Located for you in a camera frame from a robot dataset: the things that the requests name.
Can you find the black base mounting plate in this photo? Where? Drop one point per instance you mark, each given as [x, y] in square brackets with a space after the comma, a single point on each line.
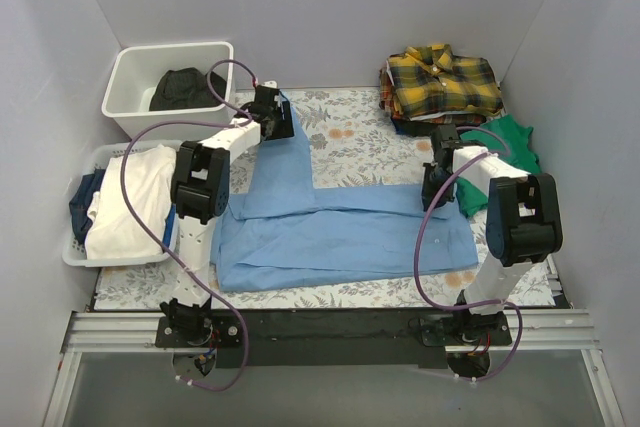
[416, 337]

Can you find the dark blue denim garment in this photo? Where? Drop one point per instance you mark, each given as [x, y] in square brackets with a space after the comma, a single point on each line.
[81, 201]

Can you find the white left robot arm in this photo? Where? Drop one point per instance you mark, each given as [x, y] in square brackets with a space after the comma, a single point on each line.
[200, 187]

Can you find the aluminium frame rail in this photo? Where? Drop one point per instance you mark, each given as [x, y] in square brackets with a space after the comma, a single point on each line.
[543, 329]

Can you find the cream white garment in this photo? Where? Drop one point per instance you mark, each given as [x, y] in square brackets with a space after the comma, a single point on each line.
[130, 210]

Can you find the floral patterned table mat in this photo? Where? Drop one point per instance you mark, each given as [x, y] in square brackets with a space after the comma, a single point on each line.
[352, 143]

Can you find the stack of folded plaid shirts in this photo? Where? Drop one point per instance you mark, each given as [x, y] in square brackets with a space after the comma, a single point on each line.
[440, 117]

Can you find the dark striped garment in bin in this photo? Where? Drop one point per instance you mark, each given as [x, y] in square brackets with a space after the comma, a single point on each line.
[187, 89]

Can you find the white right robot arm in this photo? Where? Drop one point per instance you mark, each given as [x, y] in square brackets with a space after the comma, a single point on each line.
[523, 223]

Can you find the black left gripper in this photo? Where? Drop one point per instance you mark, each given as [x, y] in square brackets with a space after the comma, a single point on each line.
[282, 118]

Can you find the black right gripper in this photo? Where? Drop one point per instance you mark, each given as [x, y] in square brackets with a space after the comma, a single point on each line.
[433, 187]

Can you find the white plastic bin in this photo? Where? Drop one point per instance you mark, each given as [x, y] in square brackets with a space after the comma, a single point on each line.
[136, 74]

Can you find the light blue long sleeve shirt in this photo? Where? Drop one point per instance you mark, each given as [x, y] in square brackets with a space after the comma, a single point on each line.
[280, 231]

